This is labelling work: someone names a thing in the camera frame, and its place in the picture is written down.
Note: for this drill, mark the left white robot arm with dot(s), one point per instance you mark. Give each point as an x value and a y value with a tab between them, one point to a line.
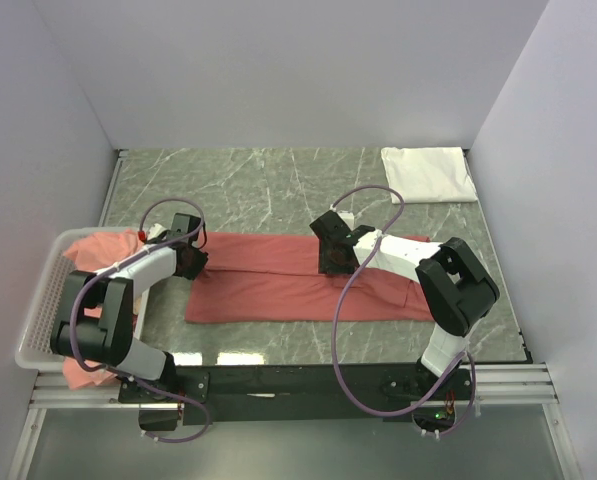
112	270

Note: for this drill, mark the salmon pink t-shirt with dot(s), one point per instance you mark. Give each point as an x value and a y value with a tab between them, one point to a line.
91	253

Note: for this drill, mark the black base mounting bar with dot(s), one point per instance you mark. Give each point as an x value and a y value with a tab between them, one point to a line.
400	392

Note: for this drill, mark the dark red t-shirt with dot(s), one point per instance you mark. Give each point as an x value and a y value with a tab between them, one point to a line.
275	278

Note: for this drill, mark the aluminium frame rail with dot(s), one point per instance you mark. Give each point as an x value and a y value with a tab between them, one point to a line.
497	385

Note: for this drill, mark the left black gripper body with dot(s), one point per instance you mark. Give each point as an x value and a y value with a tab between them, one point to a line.
193	260

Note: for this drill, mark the white plastic basket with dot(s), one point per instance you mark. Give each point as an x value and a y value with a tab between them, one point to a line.
34	350

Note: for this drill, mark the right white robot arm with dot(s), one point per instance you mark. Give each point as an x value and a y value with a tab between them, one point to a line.
457	288

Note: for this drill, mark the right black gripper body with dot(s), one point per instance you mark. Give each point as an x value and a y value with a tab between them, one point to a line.
334	257

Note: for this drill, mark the folded white t-shirt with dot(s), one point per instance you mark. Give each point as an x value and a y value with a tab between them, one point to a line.
429	175

